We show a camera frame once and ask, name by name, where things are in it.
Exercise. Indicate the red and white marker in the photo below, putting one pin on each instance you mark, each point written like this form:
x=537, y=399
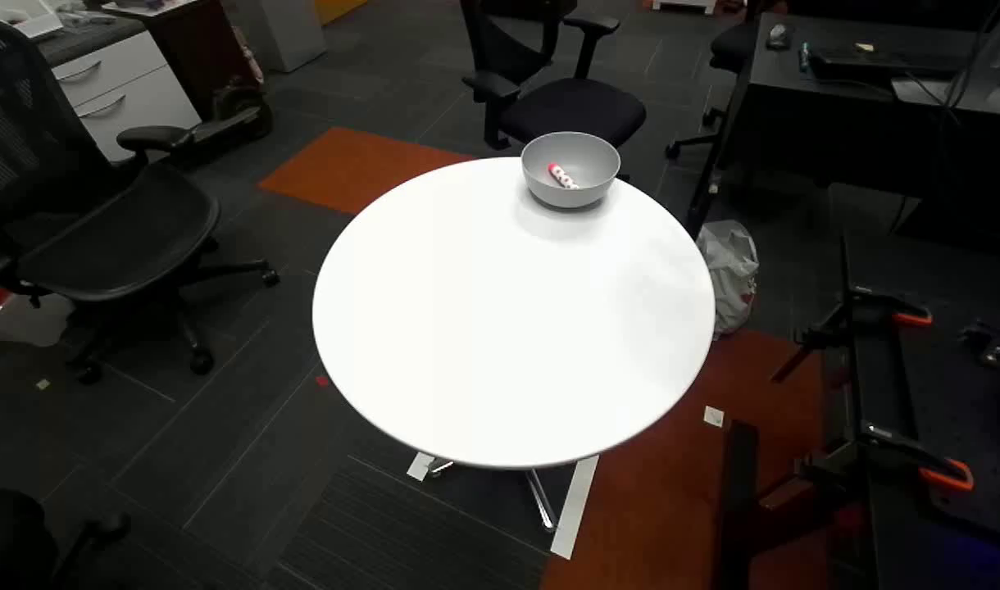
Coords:
x=559, y=176

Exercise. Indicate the grey bowl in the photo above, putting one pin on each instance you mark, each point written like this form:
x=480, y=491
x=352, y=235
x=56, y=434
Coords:
x=592, y=164

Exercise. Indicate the round white table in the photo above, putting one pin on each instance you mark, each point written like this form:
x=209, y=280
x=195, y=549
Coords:
x=494, y=331

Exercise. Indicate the white plastic bag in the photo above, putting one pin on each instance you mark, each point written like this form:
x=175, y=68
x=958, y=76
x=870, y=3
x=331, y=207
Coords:
x=732, y=265

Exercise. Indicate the black padded office chair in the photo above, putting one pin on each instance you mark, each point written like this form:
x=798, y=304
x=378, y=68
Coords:
x=576, y=104

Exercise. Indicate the black desk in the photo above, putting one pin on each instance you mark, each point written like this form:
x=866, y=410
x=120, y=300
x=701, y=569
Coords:
x=877, y=104

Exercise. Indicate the white drawer cabinet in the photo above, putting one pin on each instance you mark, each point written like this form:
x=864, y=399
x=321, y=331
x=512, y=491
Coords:
x=115, y=87

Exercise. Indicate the black mesh office chair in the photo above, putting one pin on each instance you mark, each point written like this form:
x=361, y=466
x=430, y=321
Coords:
x=109, y=237

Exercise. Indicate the orange-handled black clamp upper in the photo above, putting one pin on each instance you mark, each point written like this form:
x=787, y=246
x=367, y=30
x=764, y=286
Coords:
x=856, y=311

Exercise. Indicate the orange-handled black clamp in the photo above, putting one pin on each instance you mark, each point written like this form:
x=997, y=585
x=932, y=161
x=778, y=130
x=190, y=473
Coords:
x=856, y=311
x=932, y=469

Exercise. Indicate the orange-handled black clamp lower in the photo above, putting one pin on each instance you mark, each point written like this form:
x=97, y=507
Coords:
x=932, y=469

